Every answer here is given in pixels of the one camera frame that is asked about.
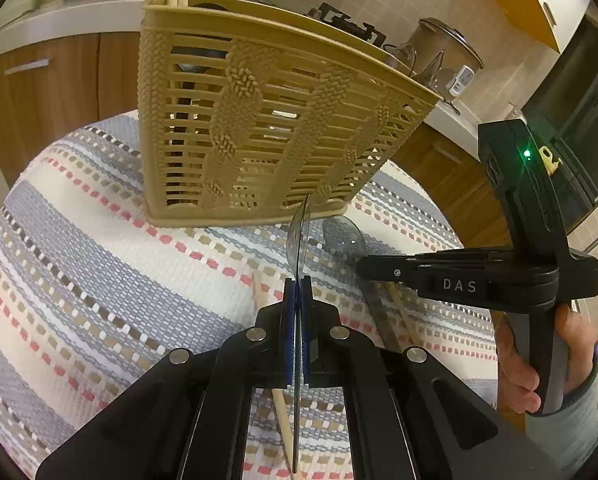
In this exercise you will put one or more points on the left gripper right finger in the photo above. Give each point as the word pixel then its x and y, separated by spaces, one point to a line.
pixel 408 416

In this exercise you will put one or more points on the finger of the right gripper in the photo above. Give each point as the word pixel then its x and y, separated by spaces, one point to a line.
pixel 416 269

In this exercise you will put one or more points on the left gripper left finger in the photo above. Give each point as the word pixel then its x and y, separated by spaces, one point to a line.
pixel 188 416

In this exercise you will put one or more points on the striped woven tablecloth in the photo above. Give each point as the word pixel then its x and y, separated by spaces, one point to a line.
pixel 92 294

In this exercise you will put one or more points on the beige plastic utensil basket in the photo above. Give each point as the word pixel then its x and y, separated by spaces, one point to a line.
pixel 248 111

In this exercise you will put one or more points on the brown rice cooker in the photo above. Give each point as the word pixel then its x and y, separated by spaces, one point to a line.
pixel 439 57

